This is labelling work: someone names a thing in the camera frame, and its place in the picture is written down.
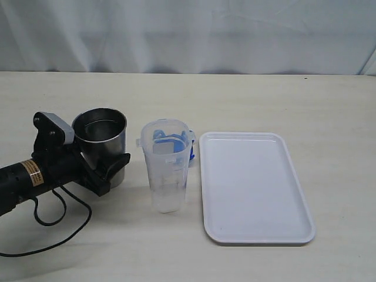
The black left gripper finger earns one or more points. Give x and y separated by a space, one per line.
112 168

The white backdrop curtain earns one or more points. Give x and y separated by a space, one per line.
239 37

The stainless steel cup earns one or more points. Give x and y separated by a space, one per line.
100 133

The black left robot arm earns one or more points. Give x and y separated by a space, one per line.
17 181

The blue plastic container lid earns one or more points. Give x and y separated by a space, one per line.
172 145

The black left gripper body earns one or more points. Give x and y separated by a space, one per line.
62 164

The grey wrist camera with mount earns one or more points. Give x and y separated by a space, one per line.
52 131

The clear plastic measuring container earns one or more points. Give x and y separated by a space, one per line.
167 183

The white rectangular plastic tray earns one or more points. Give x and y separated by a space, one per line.
251 193

